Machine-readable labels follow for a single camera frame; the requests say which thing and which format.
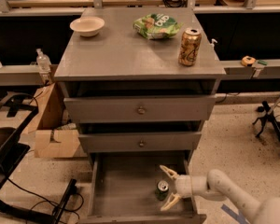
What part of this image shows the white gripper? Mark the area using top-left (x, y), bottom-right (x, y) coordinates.
top-left (160, 165), bottom-right (208, 211)

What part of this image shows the green soda can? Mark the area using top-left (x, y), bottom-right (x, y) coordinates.
top-left (155, 180), bottom-right (169, 201)

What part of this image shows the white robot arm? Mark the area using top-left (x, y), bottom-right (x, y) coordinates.
top-left (160, 165), bottom-right (280, 224)

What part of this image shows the grey middle drawer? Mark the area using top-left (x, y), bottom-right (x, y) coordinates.
top-left (79, 132), bottom-right (202, 153)

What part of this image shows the grey open bottom drawer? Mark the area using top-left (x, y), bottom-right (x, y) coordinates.
top-left (79, 151), bottom-right (206, 224)

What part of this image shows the grey top drawer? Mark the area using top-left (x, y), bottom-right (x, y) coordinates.
top-left (64, 95), bottom-right (215, 123)

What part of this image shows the grey wooden drawer cabinet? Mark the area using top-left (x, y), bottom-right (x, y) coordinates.
top-left (53, 7), bottom-right (227, 161)

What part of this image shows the gold patterned soda can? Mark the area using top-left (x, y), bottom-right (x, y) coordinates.
top-left (178, 27), bottom-right (202, 66)

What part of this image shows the black tripod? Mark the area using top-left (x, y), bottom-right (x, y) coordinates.
top-left (253, 96), bottom-right (280, 142)

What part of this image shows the brown cardboard box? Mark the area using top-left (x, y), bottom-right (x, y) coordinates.
top-left (24, 83), bottom-right (86, 159)

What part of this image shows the white spray bottle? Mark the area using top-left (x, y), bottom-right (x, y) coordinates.
top-left (210, 38), bottom-right (217, 49)

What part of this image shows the green marker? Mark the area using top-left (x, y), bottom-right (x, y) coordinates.
top-left (258, 60), bottom-right (267, 65)

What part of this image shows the green chip bag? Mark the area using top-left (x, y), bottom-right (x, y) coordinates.
top-left (133, 13), bottom-right (182, 40)

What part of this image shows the black metal stand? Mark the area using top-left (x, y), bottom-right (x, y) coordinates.
top-left (0, 92), bottom-right (77, 224)

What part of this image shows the clear plastic bottle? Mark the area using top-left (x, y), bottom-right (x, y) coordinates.
top-left (36, 49), bottom-right (51, 72)

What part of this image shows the white ceramic bowl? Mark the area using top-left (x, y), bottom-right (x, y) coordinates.
top-left (70, 17), bottom-right (105, 37)

